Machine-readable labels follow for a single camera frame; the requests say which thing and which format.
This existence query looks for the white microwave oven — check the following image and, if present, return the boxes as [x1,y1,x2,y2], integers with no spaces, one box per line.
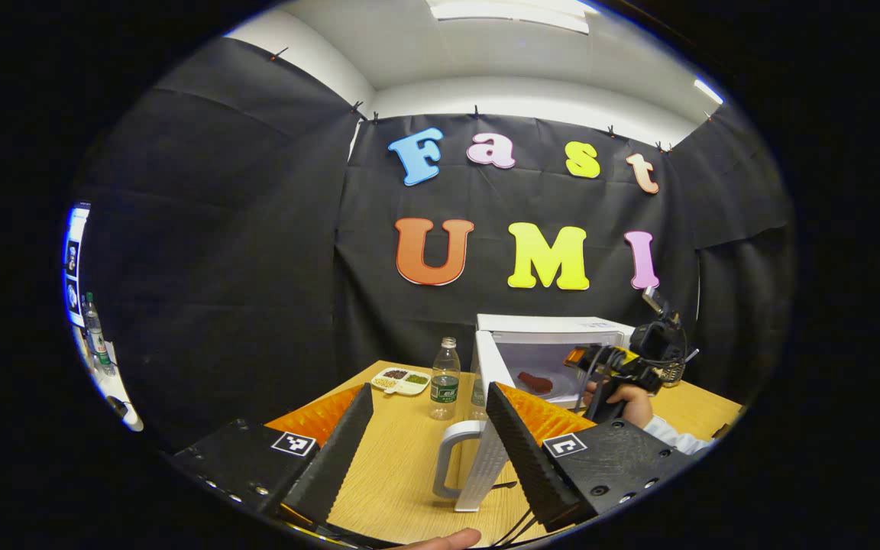
[433,312,636,513]

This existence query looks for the black cable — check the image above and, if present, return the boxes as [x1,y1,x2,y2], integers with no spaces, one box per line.
[487,506,557,548]

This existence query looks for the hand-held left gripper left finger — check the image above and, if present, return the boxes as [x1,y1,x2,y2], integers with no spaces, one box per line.
[169,383,374,529]

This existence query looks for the white side shelf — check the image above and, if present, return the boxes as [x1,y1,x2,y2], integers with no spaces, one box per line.
[76,328,145,434]

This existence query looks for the wall poster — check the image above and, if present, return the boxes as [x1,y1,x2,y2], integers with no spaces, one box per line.
[63,205,92,328]

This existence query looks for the black backdrop cloth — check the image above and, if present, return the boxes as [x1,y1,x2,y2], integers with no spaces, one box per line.
[66,37,798,451]

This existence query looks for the white divided plate with beans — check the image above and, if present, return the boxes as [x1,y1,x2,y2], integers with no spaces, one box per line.
[370,367,432,397]

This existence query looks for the green plastic bottle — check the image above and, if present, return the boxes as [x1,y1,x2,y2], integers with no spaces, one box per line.
[82,292,115,376]

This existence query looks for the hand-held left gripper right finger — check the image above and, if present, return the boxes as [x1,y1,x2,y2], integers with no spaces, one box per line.
[486,382,697,533]

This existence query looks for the large ceiling light panel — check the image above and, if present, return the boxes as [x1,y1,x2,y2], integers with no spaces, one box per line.
[425,0,590,36]

